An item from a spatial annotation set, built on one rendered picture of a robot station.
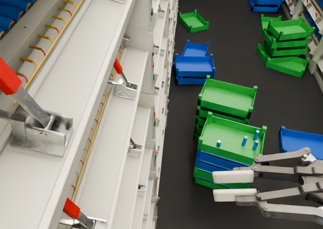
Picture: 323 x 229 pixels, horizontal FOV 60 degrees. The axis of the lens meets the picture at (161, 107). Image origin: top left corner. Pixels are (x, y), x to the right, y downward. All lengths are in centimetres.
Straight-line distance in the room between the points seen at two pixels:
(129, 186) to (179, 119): 138
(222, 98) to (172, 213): 71
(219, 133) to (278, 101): 89
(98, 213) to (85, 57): 21
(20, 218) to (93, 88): 13
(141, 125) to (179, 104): 136
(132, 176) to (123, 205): 7
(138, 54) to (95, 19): 29
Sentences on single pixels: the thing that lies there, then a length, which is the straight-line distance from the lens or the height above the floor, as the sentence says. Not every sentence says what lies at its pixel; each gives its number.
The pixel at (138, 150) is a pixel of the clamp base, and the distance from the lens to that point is 67.
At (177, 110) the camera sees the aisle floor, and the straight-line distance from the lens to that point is 205.
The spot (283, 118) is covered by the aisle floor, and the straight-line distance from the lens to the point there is 217.
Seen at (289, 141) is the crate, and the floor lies 0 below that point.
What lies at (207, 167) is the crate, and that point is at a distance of 153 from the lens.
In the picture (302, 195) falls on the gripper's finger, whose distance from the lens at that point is 51.
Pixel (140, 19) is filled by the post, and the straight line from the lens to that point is 64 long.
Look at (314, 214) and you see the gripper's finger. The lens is 50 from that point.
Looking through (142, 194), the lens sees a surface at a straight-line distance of 85.
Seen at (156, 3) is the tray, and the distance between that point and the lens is 89.
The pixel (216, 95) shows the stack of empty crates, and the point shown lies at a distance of 171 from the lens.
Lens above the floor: 147
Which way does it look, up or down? 45 degrees down
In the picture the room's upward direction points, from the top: straight up
